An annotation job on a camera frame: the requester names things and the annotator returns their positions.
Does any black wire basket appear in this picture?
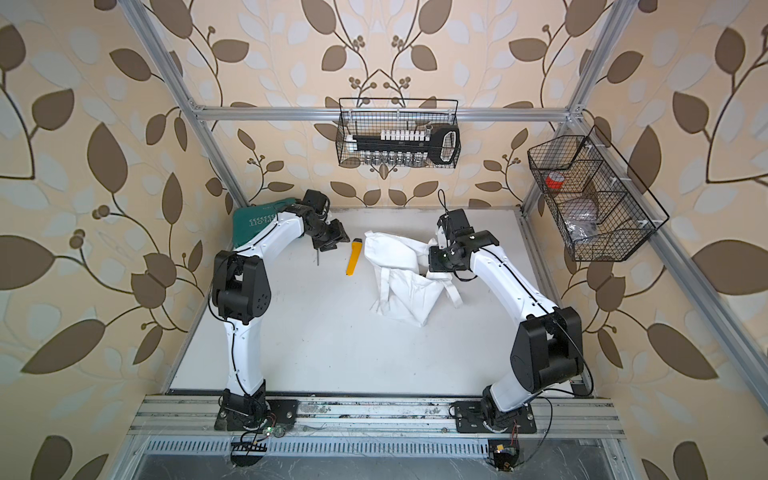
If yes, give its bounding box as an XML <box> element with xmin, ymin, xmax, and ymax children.
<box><xmin>335</xmin><ymin>96</ymin><xmax>461</xmax><ymax>168</ymax></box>
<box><xmin>527</xmin><ymin>126</ymin><xmax>669</xmax><ymax>262</ymax></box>

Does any green plastic tool case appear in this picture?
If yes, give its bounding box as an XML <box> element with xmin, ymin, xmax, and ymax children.
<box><xmin>232</xmin><ymin>197</ymin><xmax>297</xmax><ymax>248</ymax></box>

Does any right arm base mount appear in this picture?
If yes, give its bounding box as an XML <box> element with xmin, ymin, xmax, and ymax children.
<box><xmin>448</xmin><ymin>398</ymin><xmax>537</xmax><ymax>434</ymax></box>

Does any yellow knife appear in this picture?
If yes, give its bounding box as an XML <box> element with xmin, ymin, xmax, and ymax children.
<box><xmin>345</xmin><ymin>238</ymin><xmax>363</xmax><ymax>276</ymax></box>

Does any black socket bit holder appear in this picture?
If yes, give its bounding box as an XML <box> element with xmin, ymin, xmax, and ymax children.
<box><xmin>336</xmin><ymin>125</ymin><xmax>461</xmax><ymax>168</ymax></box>

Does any aluminium front rail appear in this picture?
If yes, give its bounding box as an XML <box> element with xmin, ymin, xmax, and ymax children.
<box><xmin>128</xmin><ymin>394</ymin><xmax>626</xmax><ymax>440</ymax></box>

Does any right black wire basket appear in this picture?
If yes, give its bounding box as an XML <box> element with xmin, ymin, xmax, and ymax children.
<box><xmin>527</xmin><ymin>126</ymin><xmax>669</xmax><ymax>262</ymax></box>

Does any clear plastic bag in basket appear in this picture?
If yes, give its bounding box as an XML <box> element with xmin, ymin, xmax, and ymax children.
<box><xmin>561</xmin><ymin>198</ymin><xmax>598</xmax><ymax>241</ymax></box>

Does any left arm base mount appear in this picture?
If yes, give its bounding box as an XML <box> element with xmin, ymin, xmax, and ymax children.
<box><xmin>214</xmin><ymin>393</ymin><xmax>299</xmax><ymax>436</ymax></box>

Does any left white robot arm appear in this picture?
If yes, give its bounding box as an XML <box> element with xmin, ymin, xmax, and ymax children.
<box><xmin>209</xmin><ymin>200</ymin><xmax>349</xmax><ymax>416</ymax></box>

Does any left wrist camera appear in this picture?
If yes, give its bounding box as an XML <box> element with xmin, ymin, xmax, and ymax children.
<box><xmin>302</xmin><ymin>190</ymin><xmax>330</xmax><ymax>220</ymax></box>

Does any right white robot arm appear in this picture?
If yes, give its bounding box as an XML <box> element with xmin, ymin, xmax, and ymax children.
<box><xmin>428</xmin><ymin>227</ymin><xmax>585</xmax><ymax>421</ymax></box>

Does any back black wire basket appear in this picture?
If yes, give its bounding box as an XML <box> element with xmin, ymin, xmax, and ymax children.
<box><xmin>335</xmin><ymin>96</ymin><xmax>461</xmax><ymax>168</ymax></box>

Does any white printed tote pouch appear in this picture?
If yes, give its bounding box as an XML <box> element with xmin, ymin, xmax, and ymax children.
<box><xmin>363</xmin><ymin>231</ymin><xmax>463</xmax><ymax>327</ymax></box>

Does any red item in basket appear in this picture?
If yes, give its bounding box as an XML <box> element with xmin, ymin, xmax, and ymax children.
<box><xmin>545</xmin><ymin>171</ymin><xmax>565</xmax><ymax>191</ymax></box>

